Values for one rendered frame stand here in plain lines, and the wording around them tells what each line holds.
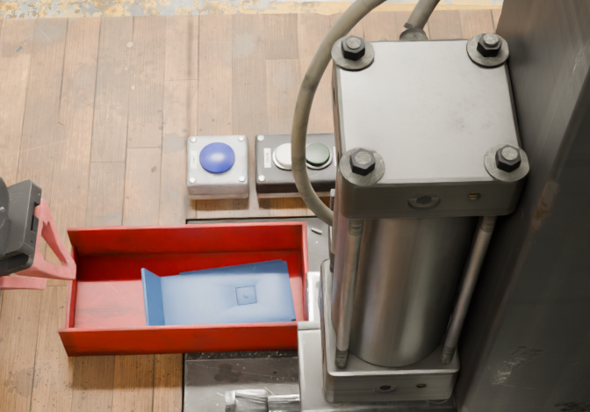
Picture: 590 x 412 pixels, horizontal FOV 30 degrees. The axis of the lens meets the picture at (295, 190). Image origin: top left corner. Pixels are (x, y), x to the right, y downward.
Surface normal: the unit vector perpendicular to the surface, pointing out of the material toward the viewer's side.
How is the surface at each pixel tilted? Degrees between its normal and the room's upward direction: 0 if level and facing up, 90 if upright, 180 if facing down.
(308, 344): 0
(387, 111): 0
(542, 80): 90
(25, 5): 0
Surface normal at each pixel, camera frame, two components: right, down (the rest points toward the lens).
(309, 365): 0.01, -0.53
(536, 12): -1.00, 0.03
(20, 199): -0.50, -0.46
